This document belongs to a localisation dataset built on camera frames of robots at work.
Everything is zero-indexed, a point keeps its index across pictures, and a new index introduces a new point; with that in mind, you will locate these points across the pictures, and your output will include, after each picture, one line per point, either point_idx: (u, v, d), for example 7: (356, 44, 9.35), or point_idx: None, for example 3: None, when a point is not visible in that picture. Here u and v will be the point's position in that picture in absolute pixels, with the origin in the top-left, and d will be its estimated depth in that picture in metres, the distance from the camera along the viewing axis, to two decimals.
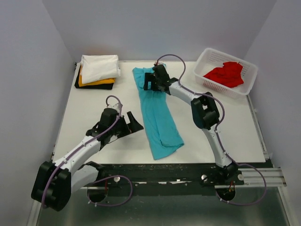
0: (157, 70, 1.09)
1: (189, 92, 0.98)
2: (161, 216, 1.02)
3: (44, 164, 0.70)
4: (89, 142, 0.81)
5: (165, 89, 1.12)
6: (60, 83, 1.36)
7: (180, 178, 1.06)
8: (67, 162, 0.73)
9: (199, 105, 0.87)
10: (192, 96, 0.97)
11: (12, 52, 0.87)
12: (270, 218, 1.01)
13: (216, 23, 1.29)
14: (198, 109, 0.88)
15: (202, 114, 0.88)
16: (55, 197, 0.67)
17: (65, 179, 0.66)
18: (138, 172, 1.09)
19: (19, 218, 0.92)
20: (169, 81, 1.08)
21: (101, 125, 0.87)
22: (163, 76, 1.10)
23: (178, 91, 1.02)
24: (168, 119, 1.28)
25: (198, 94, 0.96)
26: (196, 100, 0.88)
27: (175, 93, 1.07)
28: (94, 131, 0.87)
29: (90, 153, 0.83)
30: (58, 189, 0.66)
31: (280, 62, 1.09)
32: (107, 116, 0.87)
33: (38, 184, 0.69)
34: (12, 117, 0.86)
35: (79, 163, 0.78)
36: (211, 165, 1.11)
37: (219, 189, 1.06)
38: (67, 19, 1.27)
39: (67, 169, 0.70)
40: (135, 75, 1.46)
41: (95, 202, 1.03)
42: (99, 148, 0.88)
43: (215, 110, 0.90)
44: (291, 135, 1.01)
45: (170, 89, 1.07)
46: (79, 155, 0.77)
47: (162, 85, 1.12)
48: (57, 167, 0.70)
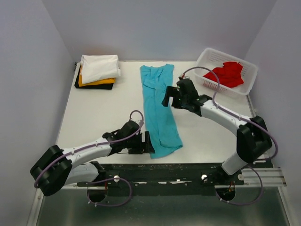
0: (184, 86, 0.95)
1: (232, 116, 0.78)
2: (161, 216, 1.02)
3: (54, 146, 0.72)
4: (101, 144, 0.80)
5: (195, 109, 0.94)
6: (60, 83, 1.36)
7: (180, 178, 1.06)
8: (73, 155, 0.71)
9: (248, 134, 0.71)
10: (236, 121, 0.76)
11: (12, 52, 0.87)
12: (270, 218, 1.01)
13: (216, 23, 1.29)
14: (248, 140, 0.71)
15: (252, 146, 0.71)
16: (48, 182, 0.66)
17: (64, 170, 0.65)
18: (138, 173, 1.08)
19: (19, 218, 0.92)
20: (199, 99, 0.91)
21: (120, 133, 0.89)
22: (192, 93, 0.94)
23: (215, 112, 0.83)
24: (169, 119, 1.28)
25: (244, 119, 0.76)
26: (244, 129, 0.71)
27: (207, 114, 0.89)
28: (110, 136, 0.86)
29: (97, 154, 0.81)
30: (53, 177, 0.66)
31: (280, 61, 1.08)
32: (128, 126, 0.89)
33: (40, 163, 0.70)
34: (12, 117, 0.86)
35: (83, 160, 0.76)
36: (211, 165, 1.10)
37: (219, 189, 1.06)
38: (67, 19, 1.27)
39: (70, 162, 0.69)
40: (142, 72, 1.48)
41: (95, 202, 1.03)
42: (107, 154, 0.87)
43: (266, 139, 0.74)
44: (291, 135, 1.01)
45: (203, 109, 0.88)
46: (86, 152, 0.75)
47: (190, 104, 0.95)
48: (62, 155, 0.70)
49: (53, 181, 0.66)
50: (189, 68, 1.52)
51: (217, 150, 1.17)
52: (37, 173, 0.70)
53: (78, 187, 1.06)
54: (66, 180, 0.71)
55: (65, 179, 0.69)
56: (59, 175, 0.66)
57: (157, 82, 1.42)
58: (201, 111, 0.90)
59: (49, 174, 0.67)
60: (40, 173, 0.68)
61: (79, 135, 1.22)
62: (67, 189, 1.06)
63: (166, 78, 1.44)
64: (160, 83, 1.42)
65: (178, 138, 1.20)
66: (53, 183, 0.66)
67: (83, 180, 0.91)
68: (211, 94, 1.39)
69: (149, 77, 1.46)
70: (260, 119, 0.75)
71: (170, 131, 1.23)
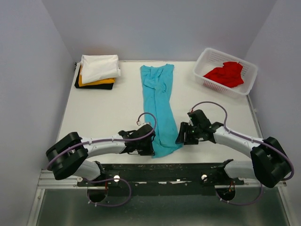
0: (195, 116, 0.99)
1: (244, 139, 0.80)
2: (161, 216, 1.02)
3: (73, 133, 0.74)
4: (117, 141, 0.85)
5: (209, 136, 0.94)
6: (60, 83, 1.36)
7: (179, 178, 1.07)
8: (90, 144, 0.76)
9: (263, 156, 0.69)
10: (249, 143, 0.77)
11: (12, 52, 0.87)
12: (270, 218, 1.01)
13: (215, 23, 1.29)
14: (262, 161, 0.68)
15: (269, 167, 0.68)
16: (61, 166, 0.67)
17: (79, 157, 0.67)
18: (139, 173, 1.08)
19: (19, 218, 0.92)
20: (211, 126, 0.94)
21: (136, 134, 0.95)
22: (203, 122, 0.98)
23: (227, 137, 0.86)
24: (170, 119, 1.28)
25: (257, 141, 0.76)
26: (258, 150, 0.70)
27: (222, 141, 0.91)
28: (126, 134, 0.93)
29: (111, 149, 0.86)
30: (67, 162, 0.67)
31: (281, 61, 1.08)
32: (145, 129, 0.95)
33: (56, 146, 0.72)
34: (12, 117, 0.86)
35: (98, 152, 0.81)
36: (211, 165, 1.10)
37: (219, 189, 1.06)
38: (67, 19, 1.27)
39: (86, 151, 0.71)
40: (142, 72, 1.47)
41: (95, 202, 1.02)
42: (118, 151, 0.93)
43: (285, 161, 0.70)
44: (291, 135, 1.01)
45: (216, 136, 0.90)
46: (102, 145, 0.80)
47: (204, 132, 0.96)
48: (80, 143, 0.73)
49: (66, 167, 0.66)
50: (189, 67, 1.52)
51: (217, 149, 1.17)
52: (51, 157, 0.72)
53: (78, 187, 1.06)
54: (77, 169, 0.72)
55: (77, 168, 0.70)
56: (74, 162, 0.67)
57: (157, 82, 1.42)
58: (215, 139, 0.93)
59: (63, 159, 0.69)
60: (54, 157, 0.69)
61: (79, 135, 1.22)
62: (67, 189, 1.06)
63: (166, 78, 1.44)
64: (160, 83, 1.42)
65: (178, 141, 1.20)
66: (66, 169, 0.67)
67: (85, 176, 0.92)
68: (211, 94, 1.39)
69: (149, 77, 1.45)
70: (274, 139, 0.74)
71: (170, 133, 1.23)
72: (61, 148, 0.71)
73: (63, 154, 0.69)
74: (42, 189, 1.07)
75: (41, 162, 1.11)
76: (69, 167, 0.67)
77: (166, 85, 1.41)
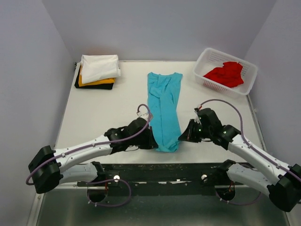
0: (206, 117, 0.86)
1: (268, 161, 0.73)
2: (161, 216, 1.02)
3: (47, 147, 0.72)
4: (99, 144, 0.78)
5: (221, 141, 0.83)
6: (60, 83, 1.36)
7: (180, 178, 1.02)
8: (64, 157, 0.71)
9: (288, 187, 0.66)
10: (273, 168, 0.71)
11: (12, 52, 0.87)
12: (270, 218, 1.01)
13: (215, 23, 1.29)
14: (288, 192, 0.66)
15: (290, 197, 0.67)
16: (39, 183, 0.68)
17: (50, 174, 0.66)
18: (139, 172, 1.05)
19: (19, 218, 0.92)
20: (226, 131, 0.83)
21: (126, 131, 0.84)
22: (215, 125, 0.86)
23: (247, 152, 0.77)
24: (175, 125, 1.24)
25: (282, 169, 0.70)
26: (284, 181, 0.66)
27: (236, 152, 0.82)
28: (114, 134, 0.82)
29: (96, 155, 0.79)
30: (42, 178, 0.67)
31: (281, 61, 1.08)
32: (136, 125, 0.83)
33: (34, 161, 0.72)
34: (12, 117, 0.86)
35: (79, 161, 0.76)
36: (211, 165, 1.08)
37: (219, 189, 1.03)
38: (67, 19, 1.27)
39: (59, 165, 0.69)
40: (149, 79, 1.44)
41: (95, 202, 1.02)
42: (109, 153, 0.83)
43: None
44: (291, 135, 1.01)
45: (231, 146, 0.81)
46: (80, 154, 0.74)
47: (216, 137, 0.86)
48: (52, 157, 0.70)
49: (42, 183, 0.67)
50: (189, 68, 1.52)
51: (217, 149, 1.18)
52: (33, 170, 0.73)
53: (78, 187, 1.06)
54: (59, 181, 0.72)
55: (56, 181, 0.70)
56: (47, 179, 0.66)
57: (163, 91, 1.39)
58: (227, 146, 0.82)
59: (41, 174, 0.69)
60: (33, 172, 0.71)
61: (79, 135, 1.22)
62: (67, 189, 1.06)
63: (173, 88, 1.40)
64: (166, 92, 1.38)
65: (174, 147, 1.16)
66: (43, 184, 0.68)
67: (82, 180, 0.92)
68: (211, 94, 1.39)
69: (155, 84, 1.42)
70: (300, 167, 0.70)
71: (169, 140, 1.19)
72: (37, 163, 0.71)
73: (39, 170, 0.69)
74: None
75: None
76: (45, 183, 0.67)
77: (173, 95, 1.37)
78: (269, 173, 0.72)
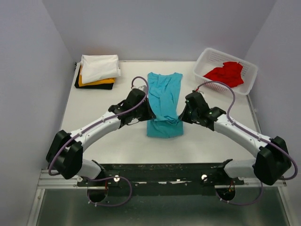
0: (194, 100, 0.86)
1: (250, 135, 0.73)
2: (161, 216, 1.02)
3: (62, 131, 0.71)
4: (109, 119, 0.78)
5: (207, 123, 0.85)
6: (60, 83, 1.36)
7: (180, 178, 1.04)
8: (82, 135, 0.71)
9: (270, 157, 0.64)
10: (255, 141, 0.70)
11: (13, 52, 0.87)
12: (270, 218, 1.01)
13: (215, 23, 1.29)
14: (268, 163, 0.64)
15: (273, 169, 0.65)
16: (64, 167, 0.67)
17: (74, 153, 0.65)
18: (138, 172, 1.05)
19: (19, 218, 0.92)
20: (212, 112, 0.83)
21: (127, 104, 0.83)
22: (201, 108, 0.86)
23: (231, 129, 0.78)
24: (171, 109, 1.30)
25: (264, 141, 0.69)
26: (265, 151, 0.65)
27: (220, 130, 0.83)
28: (116, 108, 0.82)
29: (108, 129, 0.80)
30: (67, 159, 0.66)
31: (281, 61, 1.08)
32: (134, 95, 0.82)
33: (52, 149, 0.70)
34: (12, 117, 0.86)
35: (94, 138, 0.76)
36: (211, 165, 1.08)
37: (219, 189, 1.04)
38: (67, 19, 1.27)
39: (80, 143, 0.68)
40: (149, 79, 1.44)
41: (95, 202, 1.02)
42: (118, 126, 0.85)
43: (287, 161, 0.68)
44: (291, 135, 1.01)
45: (216, 125, 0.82)
46: (94, 130, 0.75)
47: (202, 118, 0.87)
48: (71, 138, 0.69)
49: (68, 165, 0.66)
50: (189, 68, 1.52)
51: (217, 150, 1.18)
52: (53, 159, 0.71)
53: (78, 187, 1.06)
54: (82, 162, 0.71)
55: (80, 161, 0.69)
56: (72, 158, 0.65)
57: (164, 92, 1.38)
58: (214, 126, 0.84)
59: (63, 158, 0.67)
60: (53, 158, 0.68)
61: None
62: (67, 189, 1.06)
63: (173, 88, 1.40)
64: (166, 92, 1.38)
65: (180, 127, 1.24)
66: (69, 166, 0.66)
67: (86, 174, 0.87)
68: (211, 94, 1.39)
69: (155, 84, 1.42)
70: (281, 139, 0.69)
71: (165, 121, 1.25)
72: (56, 149, 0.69)
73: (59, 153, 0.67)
74: (42, 189, 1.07)
75: (41, 162, 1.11)
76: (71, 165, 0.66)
77: (173, 95, 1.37)
78: (252, 147, 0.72)
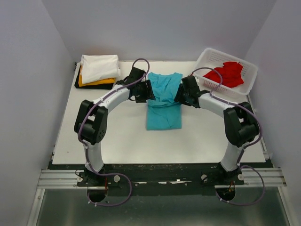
0: (187, 81, 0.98)
1: (222, 102, 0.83)
2: (161, 216, 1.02)
3: (85, 101, 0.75)
4: (121, 89, 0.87)
5: (194, 102, 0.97)
6: (60, 83, 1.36)
7: (180, 178, 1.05)
8: (103, 102, 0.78)
9: (233, 115, 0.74)
10: (225, 105, 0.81)
11: (12, 52, 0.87)
12: (270, 218, 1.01)
13: (215, 23, 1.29)
14: (232, 120, 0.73)
15: (237, 125, 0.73)
16: (94, 130, 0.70)
17: (103, 113, 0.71)
18: (139, 172, 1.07)
19: (19, 218, 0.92)
20: (199, 93, 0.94)
21: (130, 78, 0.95)
22: (193, 89, 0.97)
23: (210, 101, 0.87)
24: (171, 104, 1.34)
25: (232, 104, 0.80)
26: (230, 109, 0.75)
27: (205, 106, 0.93)
28: (123, 82, 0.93)
29: (120, 98, 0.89)
30: (96, 123, 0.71)
31: (281, 62, 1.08)
32: (137, 71, 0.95)
33: (78, 118, 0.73)
34: (12, 117, 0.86)
35: (111, 106, 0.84)
36: (211, 165, 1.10)
37: (219, 189, 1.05)
38: (67, 19, 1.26)
39: (105, 108, 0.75)
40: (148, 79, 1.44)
41: (95, 202, 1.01)
42: (127, 96, 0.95)
43: (253, 124, 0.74)
44: (291, 135, 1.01)
45: (201, 100, 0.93)
46: (113, 98, 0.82)
47: (190, 97, 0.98)
48: (95, 105, 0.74)
49: (98, 128, 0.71)
50: (189, 68, 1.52)
51: (218, 149, 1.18)
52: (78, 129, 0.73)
53: (78, 187, 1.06)
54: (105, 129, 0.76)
55: (104, 126, 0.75)
56: (101, 121, 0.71)
57: (163, 92, 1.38)
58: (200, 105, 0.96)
59: (91, 125, 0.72)
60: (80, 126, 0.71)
61: None
62: (67, 190, 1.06)
63: (173, 88, 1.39)
64: (166, 93, 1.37)
65: (180, 119, 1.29)
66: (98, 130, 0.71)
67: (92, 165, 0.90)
68: None
69: (155, 84, 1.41)
70: (248, 103, 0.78)
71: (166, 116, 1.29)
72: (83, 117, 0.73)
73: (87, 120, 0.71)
74: (42, 189, 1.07)
75: (41, 162, 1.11)
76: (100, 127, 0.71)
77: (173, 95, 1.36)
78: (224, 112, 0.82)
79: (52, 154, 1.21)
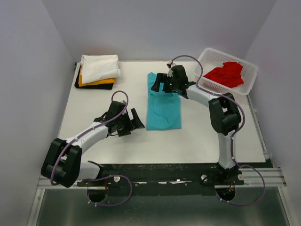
0: (177, 72, 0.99)
1: (207, 93, 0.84)
2: (161, 216, 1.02)
3: (57, 140, 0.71)
4: (98, 126, 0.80)
5: (183, 92, 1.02)
6: (60, 83, 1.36)
7: (179, 178, 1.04)
8: (77, 140, 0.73)
9: (217, 104, 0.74)
10: (210, 96, 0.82)
11: (12, 51, 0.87)
12: (270, 218, 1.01)
13: (215, 23, 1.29)
14: (215, 108, 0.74)
15: (219, 114, 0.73)
16: (64, 173, 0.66)
17: (75, 154, 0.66)
18: (139, 172, 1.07)
19: (19, 218, 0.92)
20: (187, 84, 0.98)
21: (109, 114, 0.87)
22: (182, 79, 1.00)
23: (196, 92, 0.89)
24: (171, 104, 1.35)
25: (216, 95, 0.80)
26: (215, 100, 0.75)
27: (193, 97, 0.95)
28: (102, 118, 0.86)
29: (98, 136, 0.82)
30: (67, 165, 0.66)
31: (281, 61, 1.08)
32: (115, 105, 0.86)
33: (48, 160, 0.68)
34: (12, 117, 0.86)
35: (87, 144, 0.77)
36: (211, 166, 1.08)
37: (219, 189, 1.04)
38: (67, 19, 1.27)
39: (78, 146, 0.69)
40: (149, 79, 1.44)
41: (95, 202, 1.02)
42: (106, 135, 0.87)
43: (236, 112, 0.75)
44: (291, 135, 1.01)
45: (188, 92, 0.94)
46: (89, 136, 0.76)
47: (179, 88, 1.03)
48: (67, 144, 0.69)
49: (69, 171, 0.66)
50: (189, 68, 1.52)
51: (218, 149, 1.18)
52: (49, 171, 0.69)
53: (78, 187, 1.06)
54: (80, 168, 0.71)
55: (78, 166, 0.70)
56: (72, 163, 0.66)
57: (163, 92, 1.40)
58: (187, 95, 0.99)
59: (62, 167, 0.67)
60: (52, 170, 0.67)
61: None
62: (67, 190, 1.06)
63: None
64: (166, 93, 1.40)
65: (180, 119, 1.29)
66: (69, 173, 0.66)
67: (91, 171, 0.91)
68: None
69: None
70: (231, 95, 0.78)
71: (167, 116, 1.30)
72: (53, 157, 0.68)
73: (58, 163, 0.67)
74: (42, 189, 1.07)
75: (40, 162, 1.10)
76: (72, 171, 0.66)
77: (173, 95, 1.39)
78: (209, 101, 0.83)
79: None
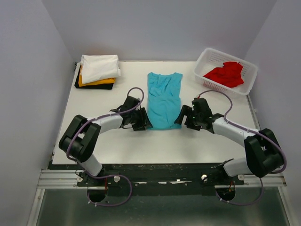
0: (199, 104, 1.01)
1: (241, 129, 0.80)
2: (161, 216, 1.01)
3: (78, 117, 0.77)
4: (114, 114, 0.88)
5: (208, 126, 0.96)
6: (60, 83, 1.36)
7: (180, 178, 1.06)
8: (97, 120, 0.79)
9: (256, 144, 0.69)
10: (244, 133, 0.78)
11: (13, 52, 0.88)
12: (270, 218, 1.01)
13: (215, 23, 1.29)
14: (255, 150, 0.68)
15: (261, 157, 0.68)
16: (81, 147, 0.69)
17: (95, 129, 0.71)
18: (139, 172, 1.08)
19: (19, 217, 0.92)
20: (211, 117, 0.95)
21: (123, 108, 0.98)
22: (205, 112, 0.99)
23: (225, 127, 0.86)
24: (170, 104, 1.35)
25: (252, 132, 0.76)
26: (252, 139, 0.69)
27: (219, 131, 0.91)
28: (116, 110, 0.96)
29: (113, 123, 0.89)
30: (84, 140, 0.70)
31: (281, 61, 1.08)
32: (131, 100, 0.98)
33: (67, 134, 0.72)
34: (12, 117, 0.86)
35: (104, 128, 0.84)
36: (211, 165, 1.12)
37: (219, 189, 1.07)
38: (67, 19, 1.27)
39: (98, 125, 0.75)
40: (149, 79, 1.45)
41: (95, 202, 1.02)
42: (119, 125, 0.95)
43: (278, 152, 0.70)
44: (290, 135, 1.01)
45: (215, 126, 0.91)
46: (106, 119, 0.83)
47: (204, 122, 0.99)
48: (88, 121, 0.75)
49: (86, 145, 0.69)
50: (189, 68, 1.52)
51: (218, 149, 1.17)
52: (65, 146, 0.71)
53: (78, 187, 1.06)
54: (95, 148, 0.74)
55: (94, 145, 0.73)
56: (91, 137, 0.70)
57: (164, 92, 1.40)
58: (213, 129, 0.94)
59: (78, 142, 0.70)
60: (69, 144, 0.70)
61: None
62: (67, 190, 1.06)
63: (173, 88, 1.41)
64: (166, 92, 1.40)
65: None
66: (86, 148, 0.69)
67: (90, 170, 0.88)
68: (211, 94, 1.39)
69: (155, 85, 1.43)
70: (270, 131, 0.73)
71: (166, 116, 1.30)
72: (73, 132, 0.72)
73: (76, 137, 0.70)
74: (42, 189, 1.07)
75: (40, 162, 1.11)
76: (89, 145, 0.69)
77: (173, 95, 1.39)
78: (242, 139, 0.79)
79: (52, 154, 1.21)
